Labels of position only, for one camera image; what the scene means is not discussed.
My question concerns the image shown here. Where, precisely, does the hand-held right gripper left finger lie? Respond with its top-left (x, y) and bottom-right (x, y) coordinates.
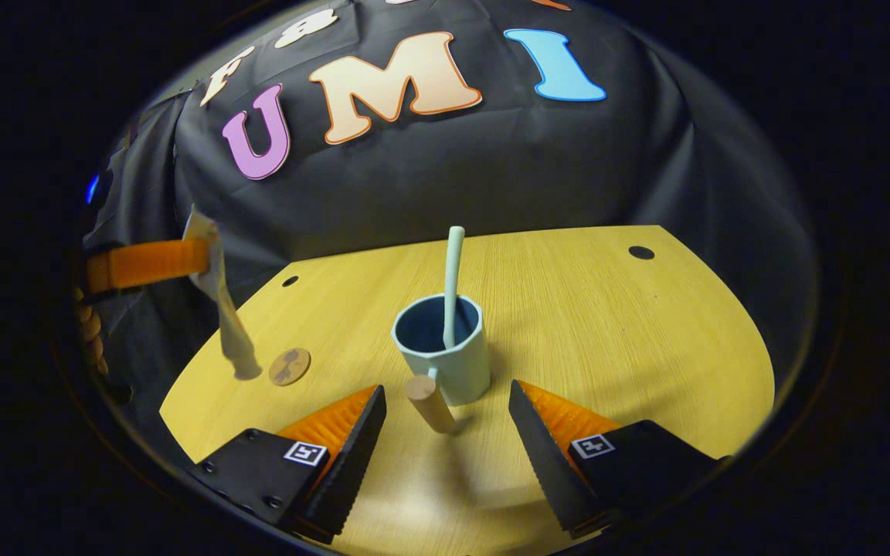
top-left (186, 384), bottom-right (388, 545)

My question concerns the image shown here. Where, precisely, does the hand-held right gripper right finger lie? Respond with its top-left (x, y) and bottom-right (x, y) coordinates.
top-left (508, 378), bottom-right (729, 541)

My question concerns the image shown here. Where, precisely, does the white and blue toothpaste tube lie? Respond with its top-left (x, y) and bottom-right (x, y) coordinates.
top-left (182, 205), bottom-right (263, 381)

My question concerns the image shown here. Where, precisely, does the round wooden coaster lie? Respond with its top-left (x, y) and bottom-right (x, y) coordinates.
top-left (268, 347), bottom-right (313, 388)

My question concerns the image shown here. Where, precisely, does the pale blue cup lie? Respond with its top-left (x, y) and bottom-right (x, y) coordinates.
top-left (391, 293), bottom-right (492, 436)

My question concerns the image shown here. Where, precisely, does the pale green toothbrush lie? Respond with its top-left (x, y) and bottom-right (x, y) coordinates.
top-left (443, 225), bottom-right (467, 350)

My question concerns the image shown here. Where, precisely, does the wooden desktop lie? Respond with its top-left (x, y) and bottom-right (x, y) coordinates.
top-left (159, 225), bottom-right (776, 556)

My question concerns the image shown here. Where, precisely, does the black backdrop cloth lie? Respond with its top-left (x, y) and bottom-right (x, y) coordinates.
top-left (78, 0), bottom-right (820, 433)

